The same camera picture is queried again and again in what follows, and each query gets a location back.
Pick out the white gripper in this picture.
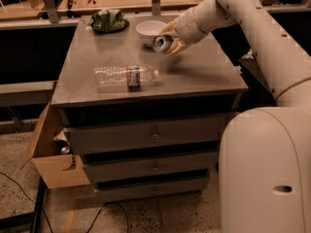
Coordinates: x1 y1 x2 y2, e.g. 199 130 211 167
159 8 207 56

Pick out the redbull can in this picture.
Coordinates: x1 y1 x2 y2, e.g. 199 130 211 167
153 35 175 53

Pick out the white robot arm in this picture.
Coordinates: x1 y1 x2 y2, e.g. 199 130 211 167
162 0 311 233

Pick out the white bowl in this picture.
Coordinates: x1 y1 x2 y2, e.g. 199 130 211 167
136 20 166 39

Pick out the can inside cardboard box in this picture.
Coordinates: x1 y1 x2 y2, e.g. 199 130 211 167
60 146 71 155

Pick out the clear plastic water bottle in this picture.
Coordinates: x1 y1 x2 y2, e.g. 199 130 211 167
93 65 159 92

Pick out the grey drawer cabinet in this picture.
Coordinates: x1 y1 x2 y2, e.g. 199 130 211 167
52 16 248 202

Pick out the black office chair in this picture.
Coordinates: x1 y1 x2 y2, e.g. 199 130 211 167
238 57 276 112

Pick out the cardboard box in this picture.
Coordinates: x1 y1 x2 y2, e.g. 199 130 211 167
20 95 89 188

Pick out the black metal stand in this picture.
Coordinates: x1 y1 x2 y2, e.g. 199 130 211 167
0 179 47 233

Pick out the black floor cable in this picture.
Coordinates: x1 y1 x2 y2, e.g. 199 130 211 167
0 171 131 233

